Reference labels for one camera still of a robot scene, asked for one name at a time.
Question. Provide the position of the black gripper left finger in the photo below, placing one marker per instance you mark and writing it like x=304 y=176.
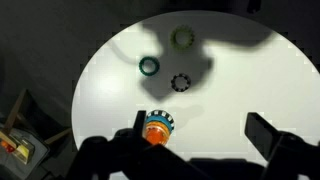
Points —
x=140 y=121

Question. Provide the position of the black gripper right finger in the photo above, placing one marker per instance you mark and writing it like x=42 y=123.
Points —
x=261 y=131

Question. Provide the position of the grey storage tray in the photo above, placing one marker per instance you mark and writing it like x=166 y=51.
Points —
x=38 y=151

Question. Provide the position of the yellow block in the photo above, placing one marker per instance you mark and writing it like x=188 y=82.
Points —
x=24 y=151

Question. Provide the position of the orange stacking toy post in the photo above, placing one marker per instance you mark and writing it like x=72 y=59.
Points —
x=155 y=136

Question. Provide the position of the wooden stand frame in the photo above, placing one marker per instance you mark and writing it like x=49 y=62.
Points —
x=15 y=111

